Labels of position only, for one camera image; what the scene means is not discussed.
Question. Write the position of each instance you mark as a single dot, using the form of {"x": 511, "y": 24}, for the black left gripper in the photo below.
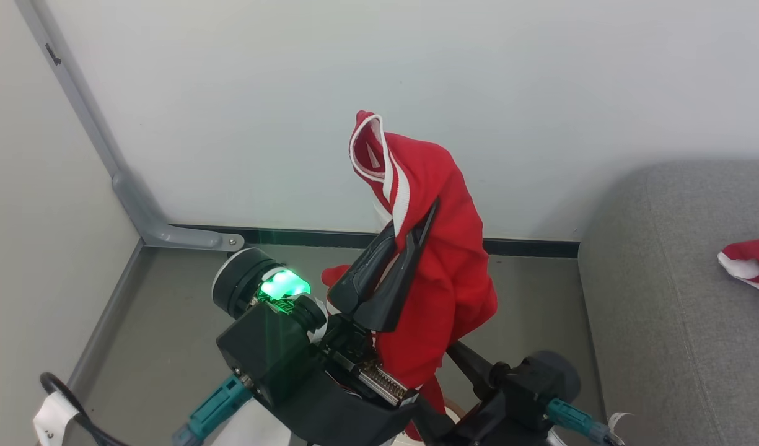
{"x": 348, "y": 409}

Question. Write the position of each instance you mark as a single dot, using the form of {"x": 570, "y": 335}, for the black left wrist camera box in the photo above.
{"x": 264, "y": 350}

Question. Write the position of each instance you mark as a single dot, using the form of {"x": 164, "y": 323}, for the grey wall skirting strip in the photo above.
{"x": 106, "y": 316}

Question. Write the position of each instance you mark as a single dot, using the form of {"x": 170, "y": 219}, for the grey fabric sofa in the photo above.
{"x": 664, "y": 341}

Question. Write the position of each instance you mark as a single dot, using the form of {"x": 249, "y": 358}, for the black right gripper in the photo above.
{"x": 522, "y": 402}

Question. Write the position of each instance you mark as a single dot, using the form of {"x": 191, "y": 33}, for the red white-trimmed garment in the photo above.
{"x": 754, "y": 254}
{"x": 453, "y": 248}

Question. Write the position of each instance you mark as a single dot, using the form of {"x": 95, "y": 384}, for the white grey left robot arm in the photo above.
{"x": 243, "y": 282}

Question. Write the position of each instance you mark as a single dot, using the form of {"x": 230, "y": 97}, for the black wall baseboard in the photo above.
{"x": 528, "y": 248}

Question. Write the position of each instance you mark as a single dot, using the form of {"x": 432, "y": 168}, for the grey metal frame leg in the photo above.
{"x": 131, "y": 204}

